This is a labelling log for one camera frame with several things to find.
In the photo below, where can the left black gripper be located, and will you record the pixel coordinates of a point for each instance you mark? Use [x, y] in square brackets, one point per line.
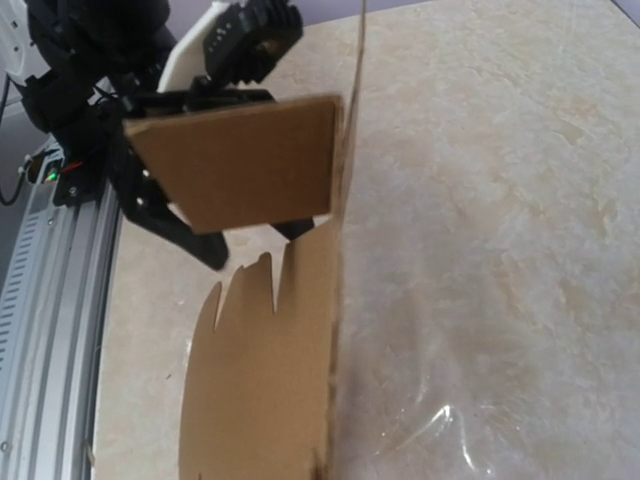
[139, 195]

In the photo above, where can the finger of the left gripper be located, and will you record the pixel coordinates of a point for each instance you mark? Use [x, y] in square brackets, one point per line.
[292, 230]

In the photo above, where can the brown cardboard box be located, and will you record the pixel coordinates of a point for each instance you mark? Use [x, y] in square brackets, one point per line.
[260, 386]

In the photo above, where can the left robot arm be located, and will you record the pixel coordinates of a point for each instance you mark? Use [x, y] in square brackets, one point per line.
[83, 67]

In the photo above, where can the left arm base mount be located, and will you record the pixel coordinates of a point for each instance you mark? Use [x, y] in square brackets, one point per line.
[83, 180]

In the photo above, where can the front aluminium rail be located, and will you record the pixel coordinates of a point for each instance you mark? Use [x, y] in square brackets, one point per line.
[53, 311]

